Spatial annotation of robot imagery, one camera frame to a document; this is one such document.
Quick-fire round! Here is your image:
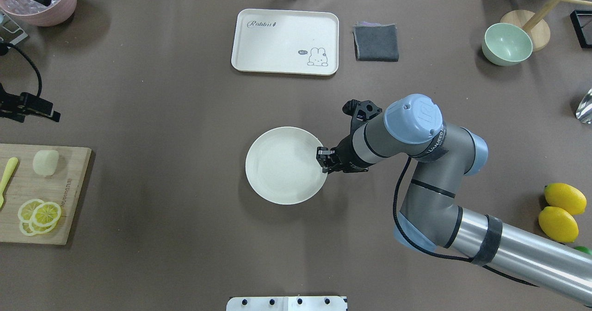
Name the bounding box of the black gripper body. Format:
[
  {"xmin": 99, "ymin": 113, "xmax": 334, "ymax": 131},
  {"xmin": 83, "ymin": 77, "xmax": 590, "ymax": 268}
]
[{"xmin": 331, "ymin": 137, "xmax": 370, "ymax": 173}]

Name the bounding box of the round cream plate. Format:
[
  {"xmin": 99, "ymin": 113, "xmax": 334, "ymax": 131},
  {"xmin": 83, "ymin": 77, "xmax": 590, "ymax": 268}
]
[{"xmin": 245, "ymin": 127, "xmax": 327, "ymax": 205}]

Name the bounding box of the white steamed bun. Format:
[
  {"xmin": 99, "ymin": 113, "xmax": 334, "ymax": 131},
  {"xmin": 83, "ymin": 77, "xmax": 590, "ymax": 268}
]
[{"xmin": 32, "ymin": 150, "xmax": 60, "ymax": 176}]

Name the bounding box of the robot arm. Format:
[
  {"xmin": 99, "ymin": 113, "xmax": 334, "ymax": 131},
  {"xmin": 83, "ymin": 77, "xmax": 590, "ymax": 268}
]
[{"xmin": 315, "ymin": 93, "xmax": 592, "ymax": 307}]

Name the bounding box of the cream rabbit tray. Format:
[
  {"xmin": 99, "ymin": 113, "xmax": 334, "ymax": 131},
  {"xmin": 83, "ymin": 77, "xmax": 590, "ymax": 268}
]
[{"xmin": 231, "ymin": 9, "xmax": 339, "ymax": 75}]

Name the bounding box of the grey folded cloth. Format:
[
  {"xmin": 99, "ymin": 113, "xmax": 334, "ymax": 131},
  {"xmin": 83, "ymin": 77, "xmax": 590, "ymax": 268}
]
[{"xmin": 353, "ymin": 22, "xmax": 400, "ymax": 62}]

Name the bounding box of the mint green bowl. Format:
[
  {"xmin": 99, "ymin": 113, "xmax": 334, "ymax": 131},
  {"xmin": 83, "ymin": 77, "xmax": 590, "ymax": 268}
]
[{"xmin": 481, "ymin": 23, "xmax": 534, "ymax": 67}]

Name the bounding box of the yellow lemon upper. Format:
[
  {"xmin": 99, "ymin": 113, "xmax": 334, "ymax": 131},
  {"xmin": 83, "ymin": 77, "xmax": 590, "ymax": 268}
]
[{"xmin": 544, "ymin": 183, "xmax": 587, "ymax": 215}]

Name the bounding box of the yellow lemon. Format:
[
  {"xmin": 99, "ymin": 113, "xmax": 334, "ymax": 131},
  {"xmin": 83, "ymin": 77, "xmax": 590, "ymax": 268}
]
[
  {"xmin": 544, "ymin": 183, "xmax": 587, "ymax": 215},
  {"xmin": 538, "ymin": 207, "xmax": 579, "ymax": 243}
]

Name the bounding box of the yellow lemon lower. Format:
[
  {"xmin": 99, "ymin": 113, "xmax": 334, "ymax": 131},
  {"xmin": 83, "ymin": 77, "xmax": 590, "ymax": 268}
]
[{"xmin": 538, "ymin": 207, "xmax": 579, "ymax": 243}]

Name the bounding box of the wooden mug tree stand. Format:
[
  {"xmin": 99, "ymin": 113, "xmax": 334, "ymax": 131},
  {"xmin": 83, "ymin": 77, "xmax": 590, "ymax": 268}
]
[{"xmin": 500, "ymin": 0, "xmax": 591, "ymax": 52}]

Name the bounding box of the metal scoop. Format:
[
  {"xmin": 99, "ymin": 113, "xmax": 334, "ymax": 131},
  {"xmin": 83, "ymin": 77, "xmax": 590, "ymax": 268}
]
[{"xmin": 574, "ymin": 89, "xmax": 592, "ymax": 124}]

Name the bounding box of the green lime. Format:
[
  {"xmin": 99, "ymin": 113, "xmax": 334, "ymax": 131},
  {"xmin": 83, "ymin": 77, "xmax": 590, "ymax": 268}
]
[{"xmin": 574, "ymin": 246, "xmax": 592, "ymax": 255}]

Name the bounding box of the wooden cutting board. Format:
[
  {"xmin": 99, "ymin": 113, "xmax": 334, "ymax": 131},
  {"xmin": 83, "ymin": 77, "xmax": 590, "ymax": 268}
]
[{"xmin": 0, "ymin": 143, "xmax": 93, "ymax": 246}]

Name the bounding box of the lemon slice front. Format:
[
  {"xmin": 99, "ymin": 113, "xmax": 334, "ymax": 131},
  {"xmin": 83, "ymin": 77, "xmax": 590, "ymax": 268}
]
[{"xmin": 31, "ymin": 202, "xmax": 62, "ymax": 227}]

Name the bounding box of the lemon slice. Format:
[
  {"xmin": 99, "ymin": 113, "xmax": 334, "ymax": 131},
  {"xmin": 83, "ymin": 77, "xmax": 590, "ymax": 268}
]
[
  {"xmin": 31, "ymin": 202, "xmax": 62, "ymax": 227},
  {"xmin": 17, "ymin": 199, "xmax": 58, "ymax": 236}
]

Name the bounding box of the pink bowl with ice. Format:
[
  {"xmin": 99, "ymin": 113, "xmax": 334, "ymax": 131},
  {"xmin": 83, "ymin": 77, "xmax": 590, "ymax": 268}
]
[{"xmin": 0, "ymin": 0, "xmax": 78, "ymax": 27}]

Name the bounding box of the lemon slice back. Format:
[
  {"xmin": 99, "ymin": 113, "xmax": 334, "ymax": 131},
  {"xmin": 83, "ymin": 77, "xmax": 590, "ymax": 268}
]
[{"xmin": 17, "ymin": 199, "xmax": 58, "ymax": 236}]

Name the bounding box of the yellow plastic knife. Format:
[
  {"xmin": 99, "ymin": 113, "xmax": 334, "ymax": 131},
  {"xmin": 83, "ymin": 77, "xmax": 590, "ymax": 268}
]
[{"xmin": 0, "ymin": 157, "xmax": 19, "ymax": 208}]

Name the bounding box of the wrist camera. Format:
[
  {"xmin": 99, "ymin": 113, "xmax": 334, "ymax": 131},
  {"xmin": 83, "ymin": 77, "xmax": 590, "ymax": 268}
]
[
  {"xmin": 342, "ymin": 100, "xmax": 382, "ymax": 135},
  {"xmin": 0, "ymin": 86, "xmax": 61, "ymax": 123}
]

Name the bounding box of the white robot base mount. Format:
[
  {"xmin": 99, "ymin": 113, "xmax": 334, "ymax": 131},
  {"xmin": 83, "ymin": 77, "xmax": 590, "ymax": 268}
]
[{"xmin": 226, "ymin": 296, "xmax": 348, "ymax": 311}]

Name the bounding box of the black picture frame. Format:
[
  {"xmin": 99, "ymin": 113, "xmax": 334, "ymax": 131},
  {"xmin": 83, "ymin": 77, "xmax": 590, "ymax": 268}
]
[{"xmin": 569, "ymin": 10, "xmax": 592, "ymax": 48}]

